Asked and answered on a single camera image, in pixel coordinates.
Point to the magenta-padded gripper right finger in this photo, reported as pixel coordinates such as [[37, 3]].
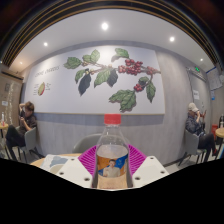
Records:
[[150, 171]]

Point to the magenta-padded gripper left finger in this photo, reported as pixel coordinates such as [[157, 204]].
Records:
[[74, 171]]

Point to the clear plastic bottle red cap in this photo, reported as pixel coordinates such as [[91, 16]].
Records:
[[112, 143]]

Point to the person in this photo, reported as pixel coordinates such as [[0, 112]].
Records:
[[193, 125], [26, 123]]

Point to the small round wooden table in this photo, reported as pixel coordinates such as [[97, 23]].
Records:
[[2, 126], [220, 132]]

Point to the small clear drink bottle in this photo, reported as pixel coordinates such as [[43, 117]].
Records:
[[3, 118]]

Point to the green exit sign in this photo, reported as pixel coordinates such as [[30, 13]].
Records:
[[197, 69]]

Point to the round ceiling spotlights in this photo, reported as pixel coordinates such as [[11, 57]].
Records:
[[104, 26]]

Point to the coffee branch wall mural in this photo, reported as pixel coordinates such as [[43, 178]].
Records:
[[66, 96]]

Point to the white wall notice sheet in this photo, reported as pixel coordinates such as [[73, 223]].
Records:
[[196, 95]]

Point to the framed wall notice board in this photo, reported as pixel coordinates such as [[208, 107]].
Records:
[[215, 79]]

